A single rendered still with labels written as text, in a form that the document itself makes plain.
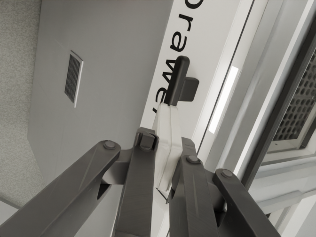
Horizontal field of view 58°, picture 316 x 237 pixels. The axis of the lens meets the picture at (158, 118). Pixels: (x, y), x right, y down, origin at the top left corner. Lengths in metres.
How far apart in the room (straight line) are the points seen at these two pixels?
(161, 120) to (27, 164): 1.26
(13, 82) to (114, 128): 0.74
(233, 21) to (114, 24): 0.30
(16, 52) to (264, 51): 1.01
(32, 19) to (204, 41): 0.91
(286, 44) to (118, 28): 0.34
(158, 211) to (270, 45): 0.26
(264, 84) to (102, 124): 0.37
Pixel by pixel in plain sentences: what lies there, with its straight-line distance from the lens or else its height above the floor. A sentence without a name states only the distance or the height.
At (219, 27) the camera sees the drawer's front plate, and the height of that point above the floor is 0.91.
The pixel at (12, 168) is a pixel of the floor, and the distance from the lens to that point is 1.42.
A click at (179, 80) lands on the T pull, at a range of 0.31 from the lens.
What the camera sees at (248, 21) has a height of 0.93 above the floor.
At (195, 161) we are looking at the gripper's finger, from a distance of 0.15.
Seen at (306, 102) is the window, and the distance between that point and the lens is 0.30.
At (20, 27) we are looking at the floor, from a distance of 1.18.
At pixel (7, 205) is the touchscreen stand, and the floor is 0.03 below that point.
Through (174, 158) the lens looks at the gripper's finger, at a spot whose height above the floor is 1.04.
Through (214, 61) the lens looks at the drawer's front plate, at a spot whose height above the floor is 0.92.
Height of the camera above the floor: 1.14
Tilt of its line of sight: 46 degrees down
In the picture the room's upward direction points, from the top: 130 degrees clockwise
